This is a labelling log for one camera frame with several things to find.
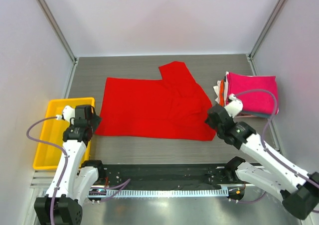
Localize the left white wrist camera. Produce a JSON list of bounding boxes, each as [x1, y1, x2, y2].
[[56, 106, 75, 123]]

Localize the folded grey-blue t shirt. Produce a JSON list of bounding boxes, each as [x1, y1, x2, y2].
[[238, 111, 272, 119]]

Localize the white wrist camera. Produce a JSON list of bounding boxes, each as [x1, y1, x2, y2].
[[56, 106, 75, 123], [224, 94, 243, 118]]

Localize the folded pink t shirt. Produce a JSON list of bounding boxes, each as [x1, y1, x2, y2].
[[226, 72, 278, 115]]

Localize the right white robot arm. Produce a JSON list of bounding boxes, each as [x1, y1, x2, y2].
[[205, 102, 319, 220]]

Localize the aluminium frame post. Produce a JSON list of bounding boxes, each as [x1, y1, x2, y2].
[[247, 0, 288, 61], [36, 0, 77, 64]]

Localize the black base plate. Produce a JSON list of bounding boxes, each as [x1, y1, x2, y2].
[[95, 163, 244, 191]]

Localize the yellow plastic bin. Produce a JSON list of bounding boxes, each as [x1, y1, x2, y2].
[[33, 97, 95, 170]]

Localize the folded orange t shirt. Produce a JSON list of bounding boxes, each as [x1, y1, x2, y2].
[[219, 79, 227, 106]]

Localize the slotted white cable duct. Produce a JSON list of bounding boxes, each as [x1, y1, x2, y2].
[[87, 189, 229, 198]]

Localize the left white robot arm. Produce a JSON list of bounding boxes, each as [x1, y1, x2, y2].
[[34, 105, 106, 225]]

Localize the folded white t shirt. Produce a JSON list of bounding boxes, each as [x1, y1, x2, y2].
[[213, 71, 229, 106]]

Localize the red t shirt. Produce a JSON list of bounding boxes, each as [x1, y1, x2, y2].
[[95, 61, 215, 141]]

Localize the left aluminium frame post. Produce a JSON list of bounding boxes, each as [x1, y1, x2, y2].
[[36, 0, 77, 64]]

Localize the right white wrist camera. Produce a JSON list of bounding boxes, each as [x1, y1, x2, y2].
[[224, 94, 243, 118]]

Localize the right aluminium frame post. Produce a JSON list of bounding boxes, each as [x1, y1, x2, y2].
[[247, 0, 288, 61]]

